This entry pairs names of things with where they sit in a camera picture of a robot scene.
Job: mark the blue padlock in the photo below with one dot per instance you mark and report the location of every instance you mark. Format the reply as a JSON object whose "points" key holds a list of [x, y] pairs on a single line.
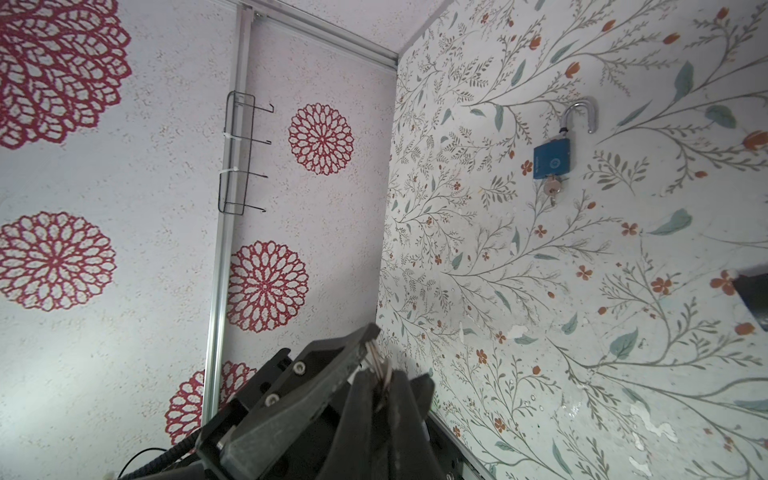
{"points": [[553, 157]]}

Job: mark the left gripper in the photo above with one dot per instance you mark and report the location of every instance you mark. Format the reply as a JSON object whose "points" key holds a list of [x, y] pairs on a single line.
{"points": [[258, 427]]}

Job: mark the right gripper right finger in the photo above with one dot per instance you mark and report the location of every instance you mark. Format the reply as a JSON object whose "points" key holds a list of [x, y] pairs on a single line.
{"points": [[410, 454]]}

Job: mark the silver key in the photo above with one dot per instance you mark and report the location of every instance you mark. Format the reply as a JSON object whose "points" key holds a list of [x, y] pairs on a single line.
{"points": [[552, 186], [381, 366]]}

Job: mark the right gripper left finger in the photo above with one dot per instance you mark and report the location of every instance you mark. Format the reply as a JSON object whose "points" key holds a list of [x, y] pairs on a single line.
{"points": [[349, 457]]}

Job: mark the black padlock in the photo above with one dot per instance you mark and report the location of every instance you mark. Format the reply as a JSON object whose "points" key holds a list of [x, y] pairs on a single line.
{"points": [[753, 291]]}

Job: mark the black wire wall rack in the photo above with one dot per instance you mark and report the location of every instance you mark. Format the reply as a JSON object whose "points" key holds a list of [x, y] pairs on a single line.
{"points": [[238, 133]]}

